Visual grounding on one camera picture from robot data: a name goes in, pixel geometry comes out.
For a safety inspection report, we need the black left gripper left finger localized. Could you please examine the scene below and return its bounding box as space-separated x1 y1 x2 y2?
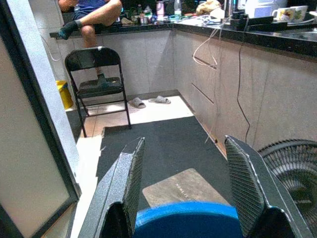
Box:
78 137 146 238

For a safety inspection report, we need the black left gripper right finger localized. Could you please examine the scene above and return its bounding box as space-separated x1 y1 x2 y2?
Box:
224 135 313 238

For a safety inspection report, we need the black floor fan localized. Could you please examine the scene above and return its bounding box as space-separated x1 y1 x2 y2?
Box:
257 139 317 233

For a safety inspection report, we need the dark grey floor mat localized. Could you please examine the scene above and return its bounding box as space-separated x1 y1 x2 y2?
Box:
95 116 235 211

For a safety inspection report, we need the beige small floor mat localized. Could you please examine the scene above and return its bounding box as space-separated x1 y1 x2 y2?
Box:
142 168 225 208

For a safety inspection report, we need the blue round basin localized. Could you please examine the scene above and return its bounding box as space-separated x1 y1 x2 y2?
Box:
133 200 245 238

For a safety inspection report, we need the grey slipper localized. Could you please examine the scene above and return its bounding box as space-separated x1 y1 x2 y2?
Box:
148 95 171 105
128 97 147 109

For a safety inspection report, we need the black framed glass door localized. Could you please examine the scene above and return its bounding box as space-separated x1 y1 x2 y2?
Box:
0 0 82 238

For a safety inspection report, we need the black folding chair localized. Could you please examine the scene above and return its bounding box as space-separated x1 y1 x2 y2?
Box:
64 46 132 138

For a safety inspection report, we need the yellow bag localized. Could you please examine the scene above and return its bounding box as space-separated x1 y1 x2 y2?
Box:
55 80 74 110

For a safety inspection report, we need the black stone countertop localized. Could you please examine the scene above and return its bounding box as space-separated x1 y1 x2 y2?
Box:
49 13 317 59

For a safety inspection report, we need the black flat box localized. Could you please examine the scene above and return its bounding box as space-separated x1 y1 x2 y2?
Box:
230 15 288 31

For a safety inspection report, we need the person in blue shorts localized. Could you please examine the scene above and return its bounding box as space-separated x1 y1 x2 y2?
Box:
57 0 123 75

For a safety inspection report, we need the white floral mug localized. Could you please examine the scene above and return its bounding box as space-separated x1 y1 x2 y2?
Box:
271 5 309 22

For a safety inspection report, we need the white electric kettle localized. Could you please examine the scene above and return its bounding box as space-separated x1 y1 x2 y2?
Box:
244 0 288 18

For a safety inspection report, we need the pink water bottle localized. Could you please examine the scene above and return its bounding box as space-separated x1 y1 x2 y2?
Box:
156 0 165 21

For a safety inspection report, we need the tan crumpled bag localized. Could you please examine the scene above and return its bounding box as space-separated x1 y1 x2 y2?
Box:
195 0 222 16

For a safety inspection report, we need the black hanging cable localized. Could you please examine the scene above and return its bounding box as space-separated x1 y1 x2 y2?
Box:
237 14 251 144

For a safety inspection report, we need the white hanging cable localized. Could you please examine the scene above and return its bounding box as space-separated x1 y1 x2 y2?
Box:
192 7 225 67

